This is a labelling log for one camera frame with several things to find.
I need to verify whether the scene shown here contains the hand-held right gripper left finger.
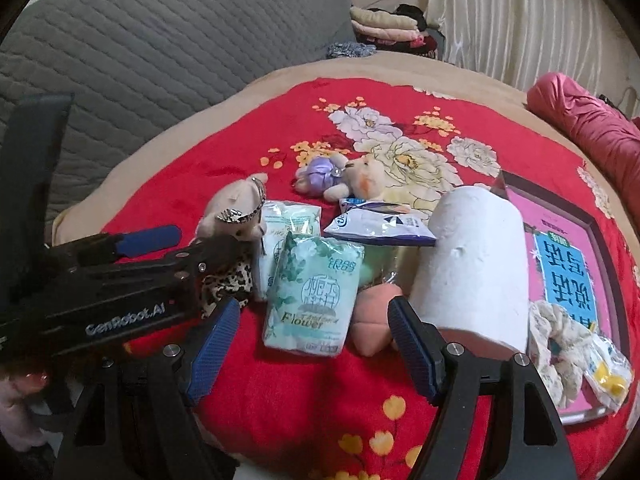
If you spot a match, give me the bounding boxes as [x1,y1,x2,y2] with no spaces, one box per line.
[52,297,243,480]

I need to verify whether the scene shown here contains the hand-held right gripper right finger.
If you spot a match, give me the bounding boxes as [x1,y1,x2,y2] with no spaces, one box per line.
[387,296,581,480]

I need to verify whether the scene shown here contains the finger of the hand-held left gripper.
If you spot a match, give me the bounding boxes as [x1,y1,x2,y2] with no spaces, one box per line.
[100,225,182,261]
[167,234,253,286]

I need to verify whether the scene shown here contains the beige plush bear leopard dress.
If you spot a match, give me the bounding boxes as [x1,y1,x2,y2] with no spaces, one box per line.
[195,172,271,321]

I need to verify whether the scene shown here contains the green floral tissue pack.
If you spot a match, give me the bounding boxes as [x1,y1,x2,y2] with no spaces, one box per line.
[262,232,366,358]

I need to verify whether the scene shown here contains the plush bear purple dress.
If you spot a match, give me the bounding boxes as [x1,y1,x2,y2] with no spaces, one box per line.
[294,152,351,201]

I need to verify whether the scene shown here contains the small beige plush bear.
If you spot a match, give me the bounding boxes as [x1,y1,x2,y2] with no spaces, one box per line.
[345,154,396,198]

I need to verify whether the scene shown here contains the brown tray with pink print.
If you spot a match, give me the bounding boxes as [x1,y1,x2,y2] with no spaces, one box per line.
[492,170,633,428]

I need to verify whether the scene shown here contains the person's left forearm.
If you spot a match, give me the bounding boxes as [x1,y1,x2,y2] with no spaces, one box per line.
[0,392,46,453]

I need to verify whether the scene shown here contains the person's left hand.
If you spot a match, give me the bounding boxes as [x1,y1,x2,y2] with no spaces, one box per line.
[0,360,51,401]

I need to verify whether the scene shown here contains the peach plush toy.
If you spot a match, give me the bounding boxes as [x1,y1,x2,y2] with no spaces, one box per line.
[350,282,401,358]

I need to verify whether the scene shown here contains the pale green tissue pack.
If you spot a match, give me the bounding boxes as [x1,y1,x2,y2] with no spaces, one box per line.
[252,200,322,301]

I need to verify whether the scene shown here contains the green item in clear bag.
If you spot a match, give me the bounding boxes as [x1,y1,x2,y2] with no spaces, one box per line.
[357,245,418,291]

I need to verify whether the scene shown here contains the red floral blanket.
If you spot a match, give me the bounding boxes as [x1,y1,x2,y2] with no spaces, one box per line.
[100,77,640,480]

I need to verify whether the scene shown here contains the white toilet paper roll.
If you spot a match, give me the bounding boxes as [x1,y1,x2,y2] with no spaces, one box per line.
[407,185,531,361]

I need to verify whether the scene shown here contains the white blue plastic packet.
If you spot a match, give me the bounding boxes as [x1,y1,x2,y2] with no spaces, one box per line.
[324,197,437,247]

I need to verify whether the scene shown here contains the white floral scrunchie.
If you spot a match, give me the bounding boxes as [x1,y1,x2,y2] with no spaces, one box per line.
[529,300,598,408]

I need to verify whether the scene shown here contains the grey quilted headboard cover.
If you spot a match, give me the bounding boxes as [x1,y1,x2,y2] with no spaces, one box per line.
[0,0,356,221]

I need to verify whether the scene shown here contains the small yellow white packet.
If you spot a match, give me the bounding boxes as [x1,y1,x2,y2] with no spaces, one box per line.
[582,332,633,408]

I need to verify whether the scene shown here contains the dark floral cloth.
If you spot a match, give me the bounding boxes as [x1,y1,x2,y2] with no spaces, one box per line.
[327,42,377,60]

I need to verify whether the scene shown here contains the pink folded cloth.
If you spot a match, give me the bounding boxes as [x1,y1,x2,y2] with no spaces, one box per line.
[356,25,426,47]

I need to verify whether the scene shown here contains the pink quilt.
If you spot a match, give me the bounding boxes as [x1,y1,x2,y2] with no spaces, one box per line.
[526,72,640,221]

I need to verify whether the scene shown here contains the cream folded cloth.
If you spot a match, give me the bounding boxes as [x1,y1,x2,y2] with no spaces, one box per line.
[350,6,418,31]

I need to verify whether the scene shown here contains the dark red cloth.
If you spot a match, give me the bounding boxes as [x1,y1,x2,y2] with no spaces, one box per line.
[400,32,446,61]

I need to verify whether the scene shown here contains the black garment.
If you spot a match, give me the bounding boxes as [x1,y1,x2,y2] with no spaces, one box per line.
[395,4,428,31]

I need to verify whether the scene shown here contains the white curtain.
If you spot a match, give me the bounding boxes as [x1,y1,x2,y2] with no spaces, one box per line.
[424,0,631,92]

